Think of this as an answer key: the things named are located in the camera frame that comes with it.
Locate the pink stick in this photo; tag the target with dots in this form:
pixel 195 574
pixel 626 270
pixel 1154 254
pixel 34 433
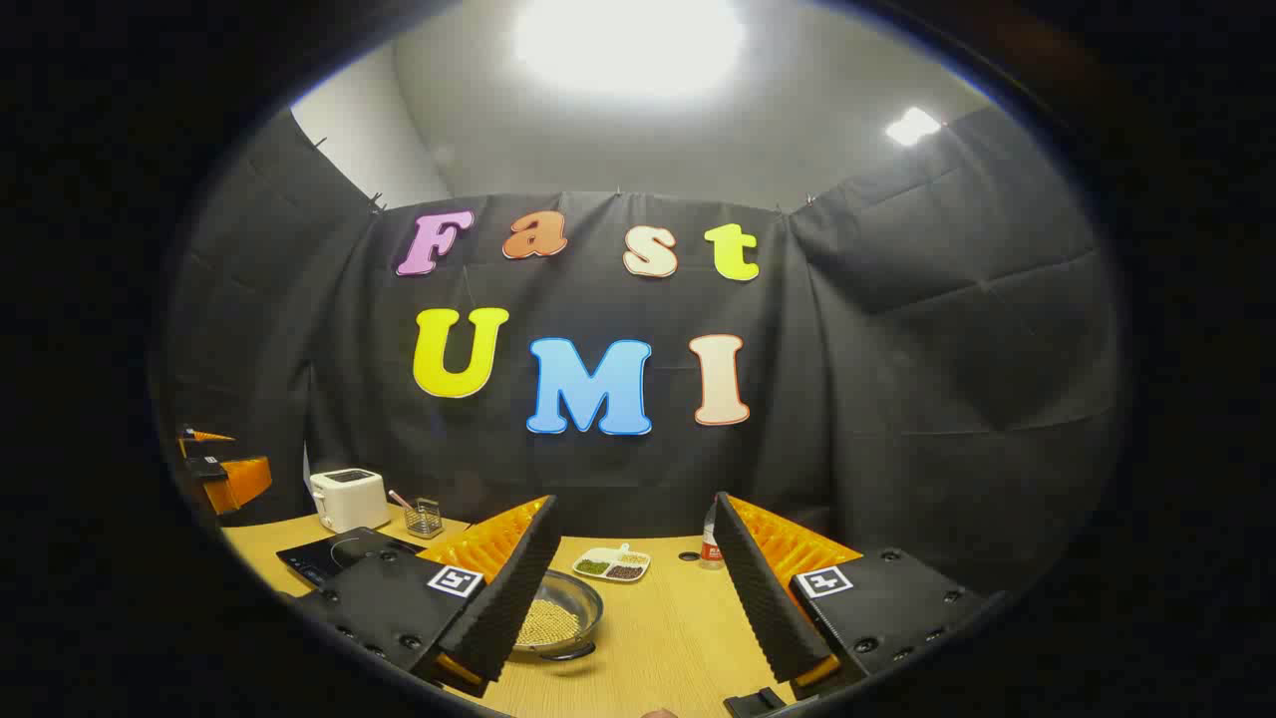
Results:
pixel 399 498

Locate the stainless steel pot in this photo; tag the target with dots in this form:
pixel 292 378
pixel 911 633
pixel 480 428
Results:
pixel 583 608

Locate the white toaster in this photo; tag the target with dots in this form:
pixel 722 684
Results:
pixel 349 501

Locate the black backdrop cloth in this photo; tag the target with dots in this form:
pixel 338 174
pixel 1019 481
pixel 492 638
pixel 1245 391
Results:
pixel 897 379

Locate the black induction cooktop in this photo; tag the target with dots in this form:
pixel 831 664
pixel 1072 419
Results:
pixel 329 558

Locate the small ceiling light panel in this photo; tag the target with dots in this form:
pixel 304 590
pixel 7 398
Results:
pixel 912 127

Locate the dark red bean pile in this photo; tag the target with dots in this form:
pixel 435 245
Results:
pixel 625 572

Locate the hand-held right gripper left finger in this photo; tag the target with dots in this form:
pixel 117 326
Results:
pixel 518 578

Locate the large ceiling light panel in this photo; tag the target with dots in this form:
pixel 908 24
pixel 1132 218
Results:
pixel 628 45

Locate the green mung bean pile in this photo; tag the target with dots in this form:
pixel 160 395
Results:
pixel 592 567

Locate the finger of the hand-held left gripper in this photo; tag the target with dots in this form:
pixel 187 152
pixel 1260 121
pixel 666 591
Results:
pixel 211 437
pixel 239 484

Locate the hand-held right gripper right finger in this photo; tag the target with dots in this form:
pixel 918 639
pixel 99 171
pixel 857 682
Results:
pixel 763 598

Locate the clear water bottle red label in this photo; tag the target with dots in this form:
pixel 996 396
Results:
pixel 710 543

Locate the white divided dish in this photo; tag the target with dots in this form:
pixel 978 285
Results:
pixel 598 554

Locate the large soybean pile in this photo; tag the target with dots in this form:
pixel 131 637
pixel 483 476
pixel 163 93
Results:
pixel 548 623

